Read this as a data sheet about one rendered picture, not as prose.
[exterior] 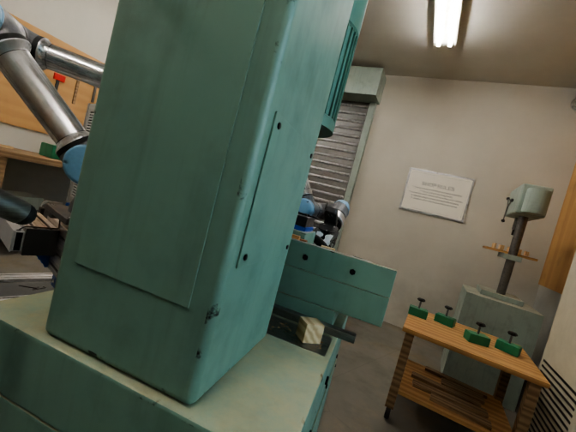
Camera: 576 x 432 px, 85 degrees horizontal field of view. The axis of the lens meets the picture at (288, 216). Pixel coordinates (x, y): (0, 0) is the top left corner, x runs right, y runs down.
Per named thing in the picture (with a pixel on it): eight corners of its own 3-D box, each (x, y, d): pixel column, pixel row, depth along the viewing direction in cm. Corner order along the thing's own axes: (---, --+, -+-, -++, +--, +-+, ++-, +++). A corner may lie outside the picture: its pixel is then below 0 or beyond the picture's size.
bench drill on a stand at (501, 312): (501, 382, 264) (558, 200, 256) (518, 421, 208) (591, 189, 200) (440, 357, 285) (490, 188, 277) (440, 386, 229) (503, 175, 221)
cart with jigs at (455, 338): (496, 425, 196) (526, 328, 193) (516, 492, 145) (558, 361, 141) (390, 375, 224) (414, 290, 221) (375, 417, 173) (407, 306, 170)
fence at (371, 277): (389, 297, 62) (397, 270, 62) (389, 298, 60) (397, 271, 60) (147, 217, 79) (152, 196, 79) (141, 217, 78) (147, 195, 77)
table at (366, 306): (382, 294, 90) (388, 274, 90) (382, 328, 61) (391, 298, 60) (203, 236, 107) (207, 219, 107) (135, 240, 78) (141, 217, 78)
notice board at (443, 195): (462, 223, 322) (475, 179, 320) (463, 223, 321) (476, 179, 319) (399, 207, 348) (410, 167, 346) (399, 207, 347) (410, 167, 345)
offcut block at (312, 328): (295, 333, 58) (300, 315, 57) (312, 335, 59) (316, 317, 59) (302, 343, 55) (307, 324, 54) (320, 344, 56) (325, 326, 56)
